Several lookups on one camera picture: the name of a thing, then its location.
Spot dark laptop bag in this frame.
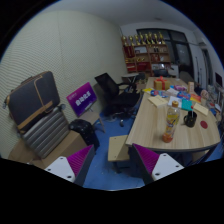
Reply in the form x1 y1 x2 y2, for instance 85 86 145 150
3 71 60 133

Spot cardboard box under suitcase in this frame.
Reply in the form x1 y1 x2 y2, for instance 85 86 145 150
7 129 90 170

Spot beige paper right side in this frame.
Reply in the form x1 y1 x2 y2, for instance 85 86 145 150
193 103 209 116

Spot black small suitcase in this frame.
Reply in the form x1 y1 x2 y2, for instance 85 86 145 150
69 119 100 149

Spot purple sign board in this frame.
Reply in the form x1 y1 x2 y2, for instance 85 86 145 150
66 82 97 116

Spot black office chair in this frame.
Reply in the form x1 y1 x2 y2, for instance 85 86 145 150
95 73 140 116

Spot silver ribbed suitcase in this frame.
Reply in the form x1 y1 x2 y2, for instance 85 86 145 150
22 106 69 158

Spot orange gift box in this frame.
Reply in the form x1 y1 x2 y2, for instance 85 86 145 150
154 76 170 90

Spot teal notebook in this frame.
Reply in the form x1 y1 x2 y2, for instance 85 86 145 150
181 99 192 111

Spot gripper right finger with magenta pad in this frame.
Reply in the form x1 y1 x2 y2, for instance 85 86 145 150
129 143 183 185

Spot wooden shelf with trophies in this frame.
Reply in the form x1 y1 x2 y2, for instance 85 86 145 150
121 32 171 76

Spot red round coaster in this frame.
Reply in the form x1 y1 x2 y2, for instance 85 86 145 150
200 121 208 129

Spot black mug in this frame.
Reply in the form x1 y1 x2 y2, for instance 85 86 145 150
184 111 197 128

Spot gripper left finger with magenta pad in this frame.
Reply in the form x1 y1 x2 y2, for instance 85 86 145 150
46 145 95 186

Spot orange juice plastic bottle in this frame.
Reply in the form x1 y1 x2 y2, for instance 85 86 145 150
162 100 180 143

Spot beige envelope on table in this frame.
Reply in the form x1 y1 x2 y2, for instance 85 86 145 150
148 96 168 107

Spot wooden stool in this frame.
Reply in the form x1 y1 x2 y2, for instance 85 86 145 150
108 135 129 162

